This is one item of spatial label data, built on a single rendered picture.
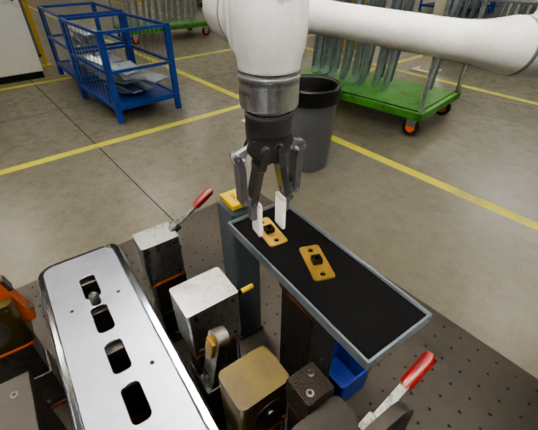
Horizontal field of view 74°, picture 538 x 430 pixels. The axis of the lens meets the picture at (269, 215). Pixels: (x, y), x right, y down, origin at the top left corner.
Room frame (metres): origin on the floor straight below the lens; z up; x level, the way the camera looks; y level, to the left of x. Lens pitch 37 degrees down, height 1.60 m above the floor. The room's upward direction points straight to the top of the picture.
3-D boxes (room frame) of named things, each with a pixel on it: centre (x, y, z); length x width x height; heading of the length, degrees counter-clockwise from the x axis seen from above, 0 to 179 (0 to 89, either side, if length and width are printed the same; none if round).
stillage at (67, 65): (5.70, 2.65, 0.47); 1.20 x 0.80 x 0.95; 39
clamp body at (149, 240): (0.65, 0.25, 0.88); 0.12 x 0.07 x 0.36; 125
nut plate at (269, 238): (0.54, 0.00, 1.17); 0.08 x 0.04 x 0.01; 27
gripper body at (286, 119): (0.54, 0.00, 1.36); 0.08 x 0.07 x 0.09; 118
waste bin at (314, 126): (2.98, -0.34, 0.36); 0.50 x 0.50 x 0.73
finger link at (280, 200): (0.55, -0.02, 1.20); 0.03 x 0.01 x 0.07; 28
